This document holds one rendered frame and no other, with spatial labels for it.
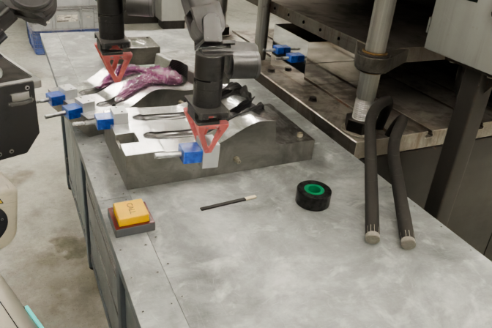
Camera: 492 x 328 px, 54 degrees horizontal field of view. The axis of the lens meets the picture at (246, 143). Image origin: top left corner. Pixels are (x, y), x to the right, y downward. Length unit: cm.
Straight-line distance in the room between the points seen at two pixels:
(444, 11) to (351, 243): 72
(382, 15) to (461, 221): 99
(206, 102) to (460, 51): 74
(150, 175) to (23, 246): 128
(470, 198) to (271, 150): 104
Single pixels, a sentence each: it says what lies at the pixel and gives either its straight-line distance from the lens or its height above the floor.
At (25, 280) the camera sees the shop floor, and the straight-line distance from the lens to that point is 218.
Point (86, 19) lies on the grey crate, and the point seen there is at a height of 30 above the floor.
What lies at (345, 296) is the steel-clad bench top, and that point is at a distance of 93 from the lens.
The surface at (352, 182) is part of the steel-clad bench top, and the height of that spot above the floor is 80.
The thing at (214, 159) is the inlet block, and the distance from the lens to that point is 102.
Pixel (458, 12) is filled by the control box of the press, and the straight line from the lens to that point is 143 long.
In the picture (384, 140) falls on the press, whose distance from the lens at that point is 158.
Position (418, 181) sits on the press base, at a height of 59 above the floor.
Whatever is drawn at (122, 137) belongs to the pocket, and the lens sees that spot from 121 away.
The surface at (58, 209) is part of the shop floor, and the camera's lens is 254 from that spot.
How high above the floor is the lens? 142
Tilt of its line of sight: 27 degrees down
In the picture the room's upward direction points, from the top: 5 degrees clockwise
